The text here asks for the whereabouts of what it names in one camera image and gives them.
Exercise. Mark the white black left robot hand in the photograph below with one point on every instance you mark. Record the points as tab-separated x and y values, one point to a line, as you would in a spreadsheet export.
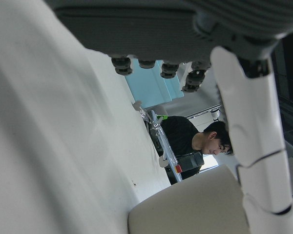
161	24

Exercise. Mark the beige paper cup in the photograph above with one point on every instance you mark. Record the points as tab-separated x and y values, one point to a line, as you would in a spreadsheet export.
190	207

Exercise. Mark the person in black shirt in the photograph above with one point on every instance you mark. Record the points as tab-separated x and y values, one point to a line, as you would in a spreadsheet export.
180	136

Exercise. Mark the aluminium profile bar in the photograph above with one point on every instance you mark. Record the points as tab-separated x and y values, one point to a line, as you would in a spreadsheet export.
168	151

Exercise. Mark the black box red button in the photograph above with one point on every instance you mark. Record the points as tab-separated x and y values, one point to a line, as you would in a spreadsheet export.
190	162

